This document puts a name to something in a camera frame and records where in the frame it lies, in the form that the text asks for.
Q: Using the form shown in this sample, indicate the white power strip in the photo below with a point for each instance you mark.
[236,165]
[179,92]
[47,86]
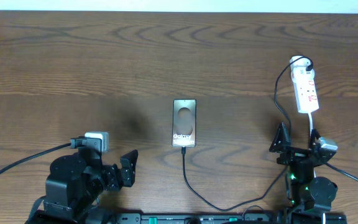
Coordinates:
[305,91]

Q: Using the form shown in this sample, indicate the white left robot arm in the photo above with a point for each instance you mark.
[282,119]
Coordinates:
[76,181]

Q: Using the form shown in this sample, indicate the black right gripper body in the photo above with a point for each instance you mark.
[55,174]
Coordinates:
[294,155]

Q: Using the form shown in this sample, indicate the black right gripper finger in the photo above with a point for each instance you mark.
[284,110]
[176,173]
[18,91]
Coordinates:
[281,141]
[314,136]

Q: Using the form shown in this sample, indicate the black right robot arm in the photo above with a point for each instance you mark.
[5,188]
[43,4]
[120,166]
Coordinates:
[308,193]

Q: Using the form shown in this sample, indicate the white USB charger plug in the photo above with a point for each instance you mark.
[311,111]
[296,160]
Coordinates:
[299,73]

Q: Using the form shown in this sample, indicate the Galaxy smartphone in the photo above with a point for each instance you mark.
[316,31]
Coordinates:
[184,123]

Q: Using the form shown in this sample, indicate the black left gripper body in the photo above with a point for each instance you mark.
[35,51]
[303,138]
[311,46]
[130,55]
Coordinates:
[107,177]

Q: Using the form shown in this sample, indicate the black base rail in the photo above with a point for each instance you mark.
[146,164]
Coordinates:
[253,217]

